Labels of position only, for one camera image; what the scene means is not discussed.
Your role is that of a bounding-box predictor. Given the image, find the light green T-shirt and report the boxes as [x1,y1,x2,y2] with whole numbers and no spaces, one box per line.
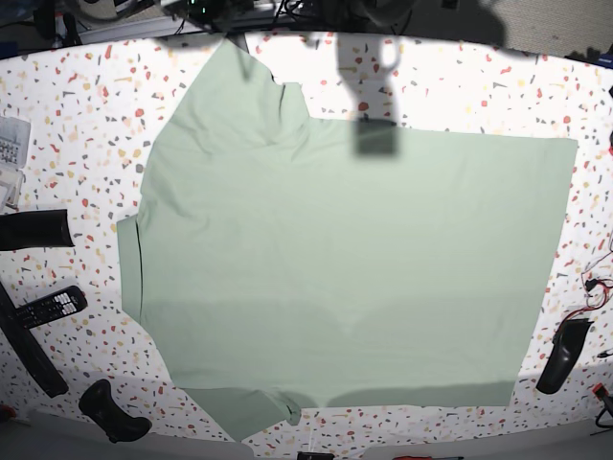
[117,40,578,440]

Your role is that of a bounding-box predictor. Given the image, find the black TV remote control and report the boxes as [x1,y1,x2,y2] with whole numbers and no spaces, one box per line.
[15,286,88,330]

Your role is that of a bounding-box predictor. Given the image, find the black game controller grip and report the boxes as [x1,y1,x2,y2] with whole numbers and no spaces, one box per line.
[79,379,152,444]

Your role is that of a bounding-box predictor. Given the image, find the long black bar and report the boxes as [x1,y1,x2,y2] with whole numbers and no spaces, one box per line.
[1,287,69,398]

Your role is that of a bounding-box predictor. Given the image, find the clear plastic parts box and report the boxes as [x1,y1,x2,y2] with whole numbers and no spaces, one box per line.
[0,117,31,210]

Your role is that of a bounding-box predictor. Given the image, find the black curved handle left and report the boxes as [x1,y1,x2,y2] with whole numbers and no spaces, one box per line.
[0,209,74,251]

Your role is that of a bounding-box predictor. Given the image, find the black curved handle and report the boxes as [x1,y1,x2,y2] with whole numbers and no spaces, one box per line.
[536,318,592,395]
[0,209,74,251]

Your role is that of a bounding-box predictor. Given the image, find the black curved handle right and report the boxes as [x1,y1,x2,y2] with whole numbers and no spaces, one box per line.
[536,318,592,395]

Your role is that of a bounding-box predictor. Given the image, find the red and white wire bundle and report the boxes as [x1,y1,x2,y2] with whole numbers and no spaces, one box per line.
[559,229,613,332]

